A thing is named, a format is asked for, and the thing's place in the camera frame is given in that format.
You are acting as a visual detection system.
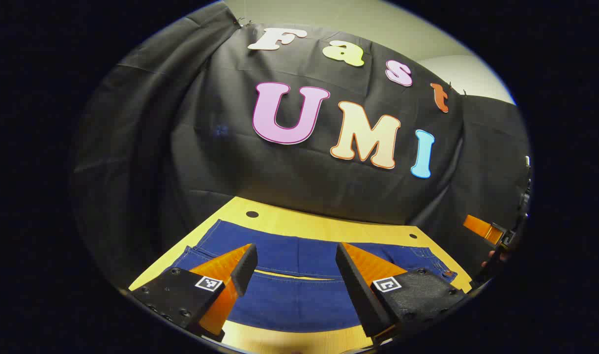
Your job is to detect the blue denim jeans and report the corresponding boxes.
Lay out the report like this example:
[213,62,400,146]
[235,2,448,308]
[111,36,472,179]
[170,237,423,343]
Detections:
[169,219,458,333]

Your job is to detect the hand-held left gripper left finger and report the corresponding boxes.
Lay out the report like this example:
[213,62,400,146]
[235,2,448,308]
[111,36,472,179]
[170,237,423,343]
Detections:
[129,243,258,343]

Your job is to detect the black backdrop cloth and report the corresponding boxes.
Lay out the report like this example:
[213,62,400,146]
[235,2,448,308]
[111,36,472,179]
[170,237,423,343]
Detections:
[69,2,532,291]

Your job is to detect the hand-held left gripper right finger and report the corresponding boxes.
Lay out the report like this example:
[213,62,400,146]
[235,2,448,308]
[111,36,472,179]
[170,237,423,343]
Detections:
[335,242,472,346]

